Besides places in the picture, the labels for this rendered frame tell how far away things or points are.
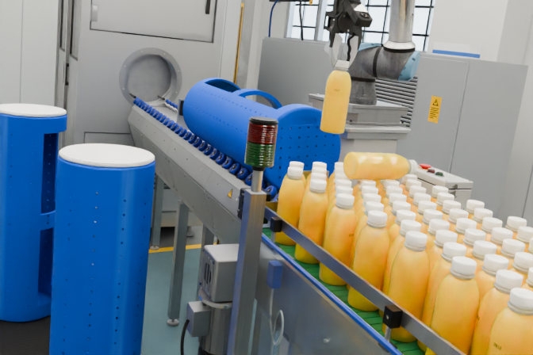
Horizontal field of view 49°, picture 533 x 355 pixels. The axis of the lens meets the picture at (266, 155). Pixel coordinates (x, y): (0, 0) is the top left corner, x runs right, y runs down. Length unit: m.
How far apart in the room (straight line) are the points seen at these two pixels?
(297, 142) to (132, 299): 0.70
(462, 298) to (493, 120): 2.56
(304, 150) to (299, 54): 2.66
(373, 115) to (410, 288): 1.22
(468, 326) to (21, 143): 1.87
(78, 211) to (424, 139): 2.22
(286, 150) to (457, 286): 0.92
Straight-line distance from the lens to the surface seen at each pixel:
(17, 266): 2.62
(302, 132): 1.81
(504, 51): 4.44
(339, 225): 1.29
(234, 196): 2.01
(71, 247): 1.78
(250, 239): 1.27
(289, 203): 1.51
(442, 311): 1.03
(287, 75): 4.56
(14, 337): 2.63
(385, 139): 2.22
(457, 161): 3.36
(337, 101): 1.62
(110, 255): 1.75
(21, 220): 2.55
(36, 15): 6.57
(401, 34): 2.16
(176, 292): 2.92
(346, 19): 1.64
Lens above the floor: 1.42
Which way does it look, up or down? 11 degrees down
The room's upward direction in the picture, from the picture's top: 7 degrees clockwise
